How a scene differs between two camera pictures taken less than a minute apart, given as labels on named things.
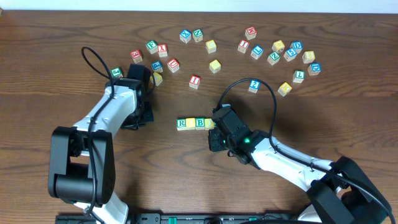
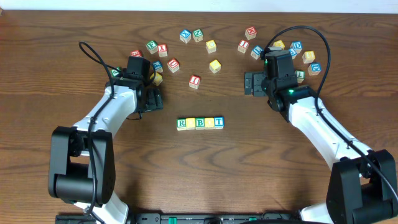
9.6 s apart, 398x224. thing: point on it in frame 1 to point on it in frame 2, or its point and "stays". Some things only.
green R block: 181,124 stays
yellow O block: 190,123 stays
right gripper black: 214,140 to 254,83
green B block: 200,123 stays
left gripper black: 146,113 to 153,100
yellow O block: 209,124 stays
